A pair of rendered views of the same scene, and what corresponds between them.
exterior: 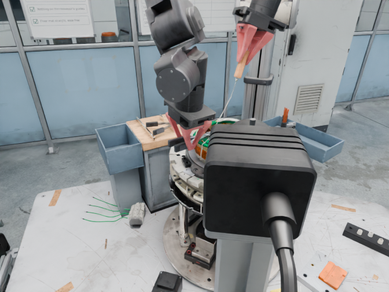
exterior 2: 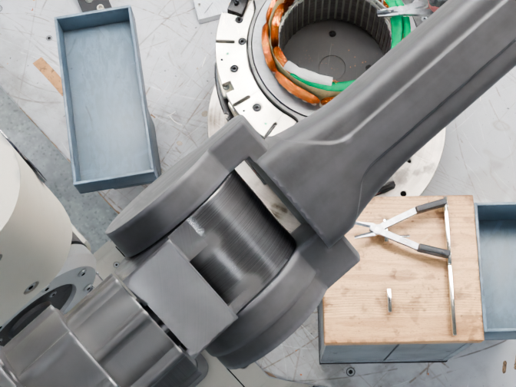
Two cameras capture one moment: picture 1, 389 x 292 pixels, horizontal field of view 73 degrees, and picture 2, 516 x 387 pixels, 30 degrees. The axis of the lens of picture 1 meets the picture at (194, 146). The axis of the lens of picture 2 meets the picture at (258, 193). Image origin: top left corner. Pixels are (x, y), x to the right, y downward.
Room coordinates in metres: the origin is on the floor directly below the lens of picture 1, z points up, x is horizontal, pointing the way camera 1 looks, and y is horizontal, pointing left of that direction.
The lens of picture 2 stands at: (1.11, 0.09, 2.28)
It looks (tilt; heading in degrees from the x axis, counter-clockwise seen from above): 74 degrees down; 213
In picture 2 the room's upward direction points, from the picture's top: 6 degrees counter-clockwise
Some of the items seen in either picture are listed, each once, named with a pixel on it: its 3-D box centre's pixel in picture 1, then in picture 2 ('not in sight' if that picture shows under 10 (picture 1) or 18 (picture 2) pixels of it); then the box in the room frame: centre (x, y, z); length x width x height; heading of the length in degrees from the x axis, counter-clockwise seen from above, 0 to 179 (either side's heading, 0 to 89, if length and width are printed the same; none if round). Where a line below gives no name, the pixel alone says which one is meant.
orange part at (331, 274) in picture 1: (332, 274); not in sight; (0.45, -0.37, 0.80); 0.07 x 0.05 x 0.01; 132
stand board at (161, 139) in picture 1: (161, 129); (399, 269); (0.82, 0.11, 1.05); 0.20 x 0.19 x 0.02; 118
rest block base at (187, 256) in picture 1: (200, 255); not in sight; (0.50, -0.02, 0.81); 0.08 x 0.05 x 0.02; 61
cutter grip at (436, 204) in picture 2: (158, 131); (430, 206); (0.74, 0.11, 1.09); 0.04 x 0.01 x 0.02; 133
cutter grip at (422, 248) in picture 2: (151, 124); (433, 250); (0.79, 0.14, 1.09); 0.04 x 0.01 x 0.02; 103
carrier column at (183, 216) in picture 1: (183, 212); not in sight; (0.57, 0.03, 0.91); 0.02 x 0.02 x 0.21
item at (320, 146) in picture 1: (292, 166); (120, 127); (0.79, -0.35, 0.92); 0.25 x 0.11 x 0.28; 37
